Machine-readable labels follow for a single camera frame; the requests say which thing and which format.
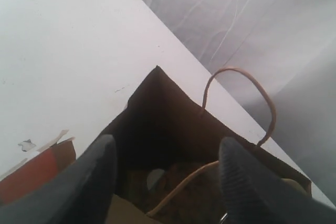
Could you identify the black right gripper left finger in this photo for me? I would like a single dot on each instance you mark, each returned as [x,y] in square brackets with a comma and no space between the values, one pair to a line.
[82,193]

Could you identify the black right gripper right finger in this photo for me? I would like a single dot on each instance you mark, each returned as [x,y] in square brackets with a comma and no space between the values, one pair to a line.
[254,194]

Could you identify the nut jar gold lid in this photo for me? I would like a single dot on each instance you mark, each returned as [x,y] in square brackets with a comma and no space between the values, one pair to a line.
[295,185]

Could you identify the brown kraft pouch orange label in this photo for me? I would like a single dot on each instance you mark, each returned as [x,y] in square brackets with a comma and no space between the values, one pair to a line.
[38,168]

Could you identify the brown paper shopping bag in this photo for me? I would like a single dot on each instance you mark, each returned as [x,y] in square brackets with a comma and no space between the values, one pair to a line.
[163,136]

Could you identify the small torn paper scrap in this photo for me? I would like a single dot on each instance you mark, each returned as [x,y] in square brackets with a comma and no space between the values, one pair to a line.
[27,145]

